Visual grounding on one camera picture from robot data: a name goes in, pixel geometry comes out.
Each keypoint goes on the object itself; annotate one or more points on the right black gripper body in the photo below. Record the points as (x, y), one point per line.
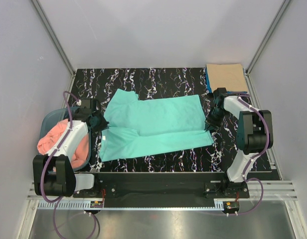
(215, 116)

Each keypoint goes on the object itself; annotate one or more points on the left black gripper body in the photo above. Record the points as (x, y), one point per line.
(98, 116)

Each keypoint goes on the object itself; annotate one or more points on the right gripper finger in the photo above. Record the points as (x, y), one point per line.
(207, 125)
(211, 127)

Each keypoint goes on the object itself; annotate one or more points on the teal t-shirt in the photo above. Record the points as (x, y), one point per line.
(140, 128)

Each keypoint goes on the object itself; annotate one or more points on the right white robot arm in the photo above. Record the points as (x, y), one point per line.
(254, 132)

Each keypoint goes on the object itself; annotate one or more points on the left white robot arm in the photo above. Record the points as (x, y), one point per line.
(53, 174)

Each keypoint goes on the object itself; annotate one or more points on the blue plastic basket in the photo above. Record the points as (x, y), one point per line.
(53, 126)

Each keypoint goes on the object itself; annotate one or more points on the folded blue t-shirt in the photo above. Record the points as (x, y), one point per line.
(233, 82)

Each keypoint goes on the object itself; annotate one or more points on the folded beige t-shirt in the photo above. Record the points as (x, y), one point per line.
(236, 68)

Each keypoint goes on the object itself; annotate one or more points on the pink t-shirt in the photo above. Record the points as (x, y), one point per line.
(70, 139)

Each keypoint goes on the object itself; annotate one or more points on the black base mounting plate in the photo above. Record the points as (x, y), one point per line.
(183, 187)

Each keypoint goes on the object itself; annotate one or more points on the white slotted cable duct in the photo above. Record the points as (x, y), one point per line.
(133, 205)

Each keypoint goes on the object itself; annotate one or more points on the left aluminium frame post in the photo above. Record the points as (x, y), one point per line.
(52, 35)

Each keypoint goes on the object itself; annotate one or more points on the aluminium frame post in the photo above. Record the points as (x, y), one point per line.
(269, 33)
(52, 35)

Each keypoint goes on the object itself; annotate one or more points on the right aluminium frame post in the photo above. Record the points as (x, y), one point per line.
(269, 33)

